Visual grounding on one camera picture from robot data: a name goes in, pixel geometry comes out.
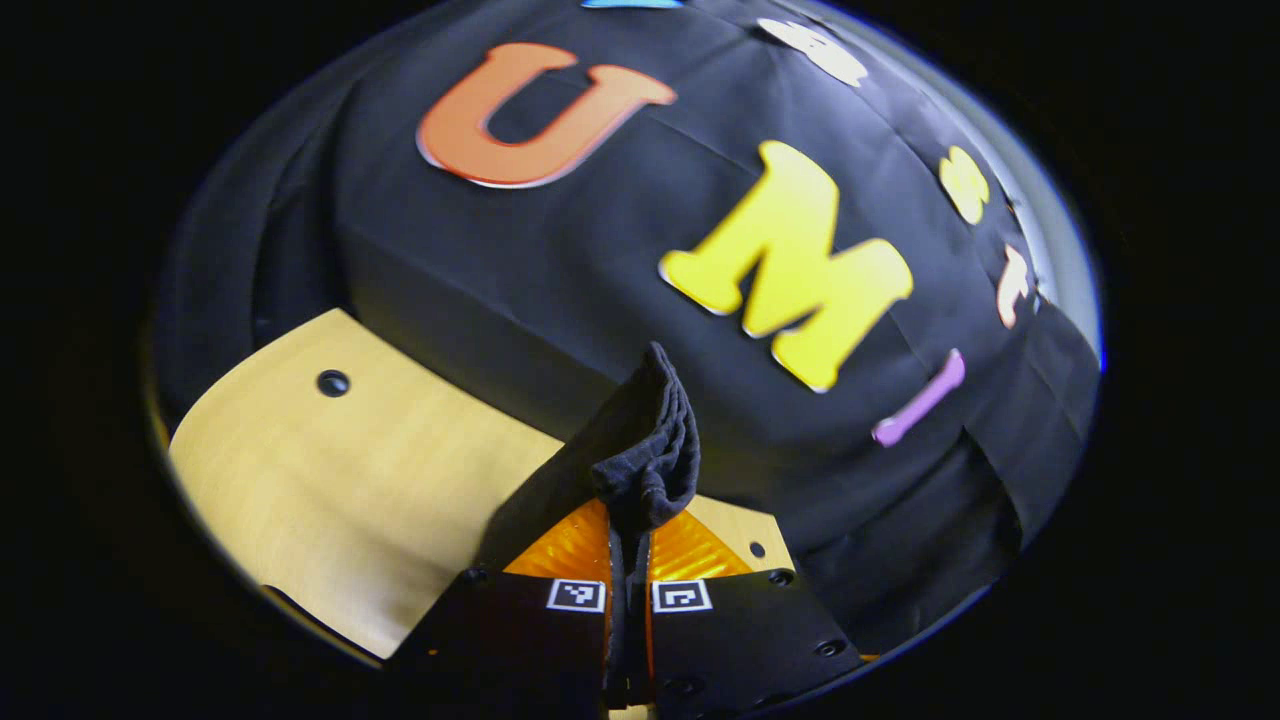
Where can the black backdrop cloth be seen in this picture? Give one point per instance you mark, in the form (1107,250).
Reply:
(560,280)

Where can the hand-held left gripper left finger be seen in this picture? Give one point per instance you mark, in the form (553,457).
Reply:
(500,650)

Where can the dark grey jeans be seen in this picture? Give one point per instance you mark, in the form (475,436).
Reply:
(640,450)

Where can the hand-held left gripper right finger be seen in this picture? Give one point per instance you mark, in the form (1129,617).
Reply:
(750,650)

